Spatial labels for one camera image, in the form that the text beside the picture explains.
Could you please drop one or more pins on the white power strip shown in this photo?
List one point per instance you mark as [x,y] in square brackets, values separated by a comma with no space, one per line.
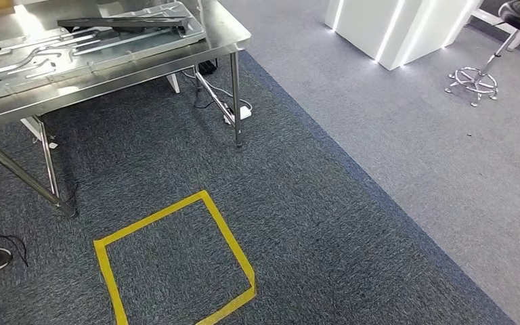
[242,112]

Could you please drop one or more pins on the black power adapter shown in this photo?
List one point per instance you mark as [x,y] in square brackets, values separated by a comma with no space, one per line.
[207,67]

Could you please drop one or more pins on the white cabinet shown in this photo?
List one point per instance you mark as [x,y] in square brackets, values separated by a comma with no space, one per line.
[376,27]

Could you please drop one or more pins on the stainless steel workbench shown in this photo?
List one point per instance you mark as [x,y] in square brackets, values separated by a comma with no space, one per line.
[107,76]

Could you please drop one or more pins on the black plastic plate bracket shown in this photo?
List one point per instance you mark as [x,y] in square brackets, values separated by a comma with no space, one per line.
[121,22]

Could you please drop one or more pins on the stamped sheet metal panel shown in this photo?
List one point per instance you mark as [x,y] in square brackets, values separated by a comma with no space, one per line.
[40,67]

